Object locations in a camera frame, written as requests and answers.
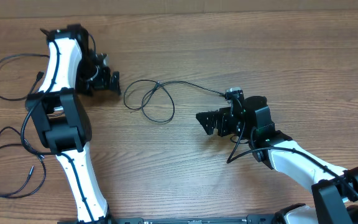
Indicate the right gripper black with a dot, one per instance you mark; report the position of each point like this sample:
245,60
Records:
222,117

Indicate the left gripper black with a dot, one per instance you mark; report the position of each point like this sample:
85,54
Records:
105,83

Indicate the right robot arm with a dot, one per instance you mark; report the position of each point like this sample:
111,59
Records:
334,188

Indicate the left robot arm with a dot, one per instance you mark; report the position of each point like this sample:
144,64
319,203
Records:
60,119

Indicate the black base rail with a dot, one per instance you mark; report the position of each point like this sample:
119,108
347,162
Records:
204,220

